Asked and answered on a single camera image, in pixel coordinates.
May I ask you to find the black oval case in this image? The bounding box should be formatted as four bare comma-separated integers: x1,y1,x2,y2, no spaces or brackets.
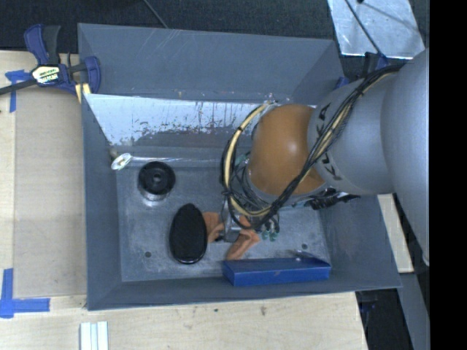
168,203,209,265

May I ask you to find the blue flat block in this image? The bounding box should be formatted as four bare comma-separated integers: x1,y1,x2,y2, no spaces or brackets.
222,256,332,288

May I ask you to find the black round disc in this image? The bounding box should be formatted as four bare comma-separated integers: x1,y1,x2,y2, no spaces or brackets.
137,160,177,197

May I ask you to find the grey metal bin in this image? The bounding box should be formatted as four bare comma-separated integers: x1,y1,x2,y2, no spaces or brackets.
77,22,404,311

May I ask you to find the pale wood board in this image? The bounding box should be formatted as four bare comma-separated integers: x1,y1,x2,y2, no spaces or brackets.
12,85,89,299

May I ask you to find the black cylinder on white bracket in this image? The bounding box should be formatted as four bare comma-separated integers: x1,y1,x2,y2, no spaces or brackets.
308,189,362,211

